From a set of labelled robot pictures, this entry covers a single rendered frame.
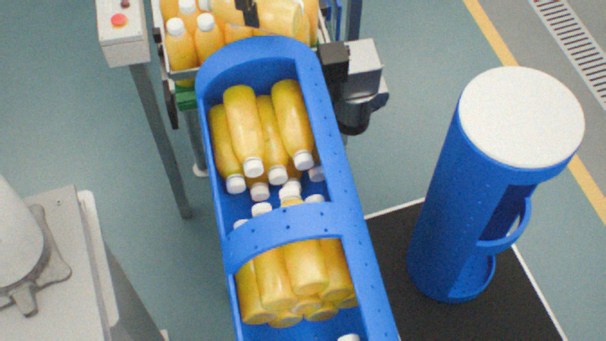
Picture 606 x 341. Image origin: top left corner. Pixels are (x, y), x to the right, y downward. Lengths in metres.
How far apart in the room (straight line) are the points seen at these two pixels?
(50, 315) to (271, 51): 0.66
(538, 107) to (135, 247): 1.55
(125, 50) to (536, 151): 0.97
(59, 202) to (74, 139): 1.44
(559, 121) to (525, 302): 0.91
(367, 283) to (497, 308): 1.21
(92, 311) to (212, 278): 1.18
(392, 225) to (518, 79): 0.91
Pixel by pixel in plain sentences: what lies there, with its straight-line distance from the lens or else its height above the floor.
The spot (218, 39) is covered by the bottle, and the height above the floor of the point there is 1.05.
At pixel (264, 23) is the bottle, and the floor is 1.30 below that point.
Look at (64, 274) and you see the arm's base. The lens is 1.37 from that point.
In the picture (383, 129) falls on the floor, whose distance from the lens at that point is 2.78.
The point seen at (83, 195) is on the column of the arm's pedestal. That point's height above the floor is 1.00.
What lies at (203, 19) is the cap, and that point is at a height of 1.10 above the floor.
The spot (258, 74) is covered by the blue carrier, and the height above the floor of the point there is 1.12.
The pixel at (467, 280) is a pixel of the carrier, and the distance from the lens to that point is 2.35.
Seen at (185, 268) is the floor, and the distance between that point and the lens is 2.51.
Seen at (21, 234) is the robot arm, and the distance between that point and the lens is 1.26.
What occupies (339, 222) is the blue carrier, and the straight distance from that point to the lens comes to 1.20.
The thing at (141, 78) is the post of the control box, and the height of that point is 0.85.
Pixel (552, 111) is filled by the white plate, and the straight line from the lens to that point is 1.64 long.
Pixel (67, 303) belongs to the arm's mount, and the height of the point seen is 1.07.
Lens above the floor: 2.29
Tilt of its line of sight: 60 degrees down
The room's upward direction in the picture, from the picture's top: straight up
